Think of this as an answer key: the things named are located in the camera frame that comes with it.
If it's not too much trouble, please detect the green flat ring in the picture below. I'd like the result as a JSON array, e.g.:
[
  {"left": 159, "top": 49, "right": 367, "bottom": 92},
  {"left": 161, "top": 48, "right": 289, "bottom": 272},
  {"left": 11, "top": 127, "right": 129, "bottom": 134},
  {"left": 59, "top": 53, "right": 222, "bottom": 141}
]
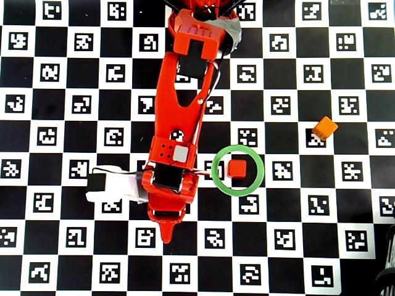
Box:
[{"left": 211, "top": 144, "right": 265, "bottom": 197}]

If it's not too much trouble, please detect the red perforated robot base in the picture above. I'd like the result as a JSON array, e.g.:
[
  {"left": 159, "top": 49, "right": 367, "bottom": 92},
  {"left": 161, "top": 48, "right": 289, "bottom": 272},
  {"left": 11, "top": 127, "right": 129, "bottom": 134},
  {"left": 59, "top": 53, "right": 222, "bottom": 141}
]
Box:
[{"left": 168, "top": 12, "right": 181, "bottom": 33}]

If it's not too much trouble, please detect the black white marker checkerboard mat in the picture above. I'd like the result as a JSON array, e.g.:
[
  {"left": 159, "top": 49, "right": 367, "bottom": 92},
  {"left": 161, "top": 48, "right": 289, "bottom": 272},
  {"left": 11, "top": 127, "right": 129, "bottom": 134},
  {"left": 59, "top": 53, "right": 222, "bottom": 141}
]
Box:
[{"left": 0, "top": 0, "right": 395, "bottom": 294}]

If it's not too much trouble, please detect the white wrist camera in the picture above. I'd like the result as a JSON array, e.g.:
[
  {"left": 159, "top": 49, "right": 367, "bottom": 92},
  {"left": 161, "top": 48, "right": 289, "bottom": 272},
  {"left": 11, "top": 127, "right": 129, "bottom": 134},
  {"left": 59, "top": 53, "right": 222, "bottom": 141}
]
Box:
[{"left": 85, "top": 165, "right": 149, "bottom": 205}]

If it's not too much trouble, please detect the thin black camera cable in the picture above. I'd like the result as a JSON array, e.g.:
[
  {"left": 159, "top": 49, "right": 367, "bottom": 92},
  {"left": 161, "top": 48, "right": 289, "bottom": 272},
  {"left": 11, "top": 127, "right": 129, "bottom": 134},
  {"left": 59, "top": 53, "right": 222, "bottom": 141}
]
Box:
[{"left": 92, "top": 166, "right": 215, "bottom": 177}]

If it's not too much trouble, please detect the red cube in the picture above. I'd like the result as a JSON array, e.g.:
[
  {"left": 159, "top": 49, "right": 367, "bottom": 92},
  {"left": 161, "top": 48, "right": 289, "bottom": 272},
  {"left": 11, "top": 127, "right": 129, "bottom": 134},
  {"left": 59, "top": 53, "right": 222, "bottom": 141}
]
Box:
[{"left": 227, "top": 159, "right": 247, "bottom": 179}]

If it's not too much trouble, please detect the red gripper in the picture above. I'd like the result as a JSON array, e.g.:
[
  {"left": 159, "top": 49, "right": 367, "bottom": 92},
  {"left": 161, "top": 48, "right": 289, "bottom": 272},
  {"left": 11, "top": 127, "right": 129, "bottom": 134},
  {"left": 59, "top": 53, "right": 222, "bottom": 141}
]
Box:
[{"left": 140, "top": 166, "right": 200, "bottom": 245}]

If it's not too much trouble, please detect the orange cube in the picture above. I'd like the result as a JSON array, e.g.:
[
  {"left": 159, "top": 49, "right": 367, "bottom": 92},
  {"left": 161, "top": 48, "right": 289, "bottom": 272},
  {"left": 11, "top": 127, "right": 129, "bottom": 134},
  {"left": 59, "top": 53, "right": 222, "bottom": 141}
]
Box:
[{"left": 311, "top": 116, "right": 339, "bottom": 142}]

